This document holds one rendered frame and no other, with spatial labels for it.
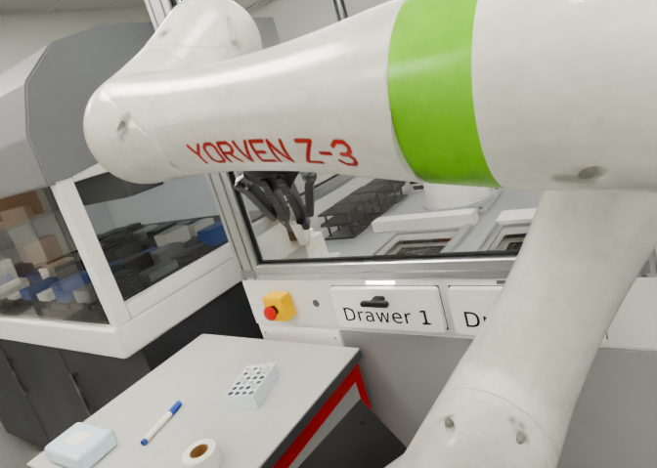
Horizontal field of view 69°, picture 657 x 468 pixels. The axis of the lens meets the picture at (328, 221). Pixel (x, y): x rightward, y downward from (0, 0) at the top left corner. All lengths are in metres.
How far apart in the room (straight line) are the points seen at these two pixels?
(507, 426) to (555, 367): 0.07
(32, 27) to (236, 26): 4.89
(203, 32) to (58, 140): 1.07
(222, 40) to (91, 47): 1.18
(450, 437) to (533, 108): 0.33
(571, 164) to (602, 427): 0.99
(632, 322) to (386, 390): 0.62
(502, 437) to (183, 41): 0.48
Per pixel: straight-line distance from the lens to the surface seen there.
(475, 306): 1.07
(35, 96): 1.56
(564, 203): 0.44
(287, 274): 1.31
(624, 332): 1.06
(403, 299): 1.13
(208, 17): 0.54
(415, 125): 0.25
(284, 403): 1.17
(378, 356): 1.29
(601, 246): 0.44
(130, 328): 1.63
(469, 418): 0.50
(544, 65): 0.22
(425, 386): 1.28
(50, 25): 5.46
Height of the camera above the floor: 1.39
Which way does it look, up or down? 14 degrees down
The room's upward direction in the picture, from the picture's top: 16 degrees counter-clockwise
